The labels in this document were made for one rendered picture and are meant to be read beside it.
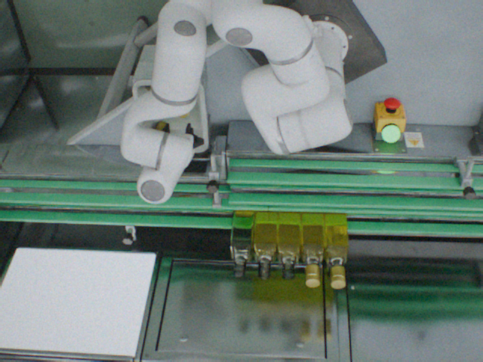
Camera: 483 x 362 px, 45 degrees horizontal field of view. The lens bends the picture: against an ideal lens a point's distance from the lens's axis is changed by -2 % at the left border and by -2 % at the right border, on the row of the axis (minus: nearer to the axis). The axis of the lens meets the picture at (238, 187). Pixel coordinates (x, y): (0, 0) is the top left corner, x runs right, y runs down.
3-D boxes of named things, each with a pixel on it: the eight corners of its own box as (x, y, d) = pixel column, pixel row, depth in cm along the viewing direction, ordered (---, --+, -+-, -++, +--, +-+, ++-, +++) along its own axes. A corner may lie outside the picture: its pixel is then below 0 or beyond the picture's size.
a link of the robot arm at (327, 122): (354, 96, 122) (359, 147, 111) (294, 111, 126) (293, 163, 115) (341, 59, 116) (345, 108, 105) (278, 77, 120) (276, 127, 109)
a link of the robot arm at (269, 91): (315, 58, 95) (224, 85, 100) (352, 148, 112) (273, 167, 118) (311, 22, 101) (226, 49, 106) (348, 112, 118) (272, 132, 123)
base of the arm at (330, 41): (274, 26, 129) (271, 66, 119) (324, 0, 124) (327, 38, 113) (309, 76, 138) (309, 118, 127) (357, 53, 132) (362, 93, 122)
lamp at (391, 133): (379, 136, 148) (381, 145, 145) (383, 123, 144) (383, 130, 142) (398, 137, 147) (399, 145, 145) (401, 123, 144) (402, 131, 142)
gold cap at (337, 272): (333, 275, 141) (334, 290, 138) (327, 268, 139) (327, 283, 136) (347, 271, 140) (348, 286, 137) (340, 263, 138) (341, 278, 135)
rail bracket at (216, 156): (213, 184, 155) (209, 219, 147) (210, 136, 144) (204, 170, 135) (225, 185, 155) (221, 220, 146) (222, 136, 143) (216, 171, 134)
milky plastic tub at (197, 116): (149, 130, 161) (143, 151, 155) (137, 61, 145) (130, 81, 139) (212, 132, 160) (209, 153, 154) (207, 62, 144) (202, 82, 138)
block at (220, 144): (216, 161, 159) (213, 179, 154) (213, 134, 152) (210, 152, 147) (229, 161, 159) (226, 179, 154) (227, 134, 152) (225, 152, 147)
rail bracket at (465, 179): (450, 161, 145) (459, 200, 135) (456, 139, 140) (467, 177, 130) (466, 161, 145) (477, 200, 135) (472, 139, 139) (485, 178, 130)
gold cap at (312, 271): (304, 272, 141) (305, 287, 138) (305, 263, 139) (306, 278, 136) (319, 273, 141) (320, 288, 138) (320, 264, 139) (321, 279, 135)
